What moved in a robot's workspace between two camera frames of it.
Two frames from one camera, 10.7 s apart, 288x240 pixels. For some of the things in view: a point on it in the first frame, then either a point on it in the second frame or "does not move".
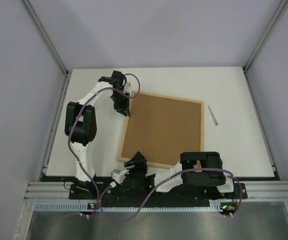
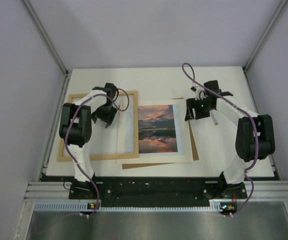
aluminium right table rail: x=276 y=174 does not move
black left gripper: x=123 y=108 to x=96 y=114
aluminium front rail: x=272 y=190 does not move
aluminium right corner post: x=278 y=11 does not move
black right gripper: x=139 y=161 to x=191 y=103
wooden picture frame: x=161 y=127 to x=120 y=140
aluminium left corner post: x=41 y=29 does not move
